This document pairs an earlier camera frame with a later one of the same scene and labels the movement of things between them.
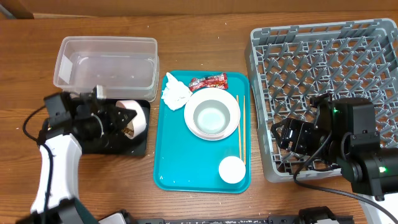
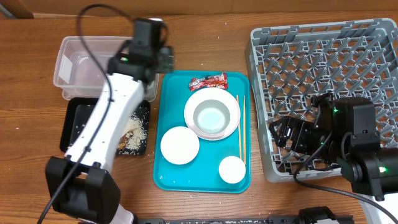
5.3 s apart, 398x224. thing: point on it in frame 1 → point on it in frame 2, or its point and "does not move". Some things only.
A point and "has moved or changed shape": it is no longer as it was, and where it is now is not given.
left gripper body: (99, 122) → (165, 58)
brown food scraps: (127, 130) has moved or changed shape
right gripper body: (306, 139) does not move
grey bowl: (211, 117) does not move
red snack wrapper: (219, 80) does not move
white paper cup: (232, 169) does not move
